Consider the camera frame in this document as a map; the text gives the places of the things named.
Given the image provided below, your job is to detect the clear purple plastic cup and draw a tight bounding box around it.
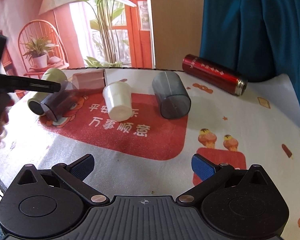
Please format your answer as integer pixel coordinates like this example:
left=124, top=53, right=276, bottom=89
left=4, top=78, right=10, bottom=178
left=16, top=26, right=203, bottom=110
left=40, top=81, right=78, bottom=122

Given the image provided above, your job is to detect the dark grey translucent cup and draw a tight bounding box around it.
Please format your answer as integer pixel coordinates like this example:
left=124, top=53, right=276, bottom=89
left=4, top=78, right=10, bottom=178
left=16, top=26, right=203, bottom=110
left=152, top=71, right=191, bottom=119

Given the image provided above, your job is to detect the living room backdrop poster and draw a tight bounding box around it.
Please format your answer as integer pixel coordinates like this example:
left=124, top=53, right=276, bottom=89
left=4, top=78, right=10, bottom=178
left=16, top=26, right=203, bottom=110
left=0, top=0, right=153, bottom=78

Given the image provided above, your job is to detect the white paper cup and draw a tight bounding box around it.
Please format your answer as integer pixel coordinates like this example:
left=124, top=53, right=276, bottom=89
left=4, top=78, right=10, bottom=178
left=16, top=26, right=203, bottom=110
left=103, top=81, right=133, bottom=122

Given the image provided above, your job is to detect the pink translucent cup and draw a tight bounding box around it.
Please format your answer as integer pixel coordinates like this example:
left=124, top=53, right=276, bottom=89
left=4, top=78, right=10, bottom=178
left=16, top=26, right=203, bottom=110
left=72, top=70, right=106, bottom=90

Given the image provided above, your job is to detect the light green tumbler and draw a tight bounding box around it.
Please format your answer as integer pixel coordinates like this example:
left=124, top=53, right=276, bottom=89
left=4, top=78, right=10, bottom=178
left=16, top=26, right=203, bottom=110
left=27, top=68, right=67, bottom=116

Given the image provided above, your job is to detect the white cartoon print tablecloth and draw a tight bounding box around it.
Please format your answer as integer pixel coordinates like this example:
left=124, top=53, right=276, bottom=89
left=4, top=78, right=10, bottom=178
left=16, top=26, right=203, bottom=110
left=0, top=69, right=300, bottom=239

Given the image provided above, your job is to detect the red metal thermos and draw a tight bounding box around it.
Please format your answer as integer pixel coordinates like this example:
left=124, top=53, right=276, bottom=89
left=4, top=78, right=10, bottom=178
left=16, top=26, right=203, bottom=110
left=182, top=54, right=248, bottom=96

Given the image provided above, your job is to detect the teal blue curtain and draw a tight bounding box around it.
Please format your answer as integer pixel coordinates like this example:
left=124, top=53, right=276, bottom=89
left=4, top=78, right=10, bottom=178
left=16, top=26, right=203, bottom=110
left=199, top=0, right=300, bottom=105

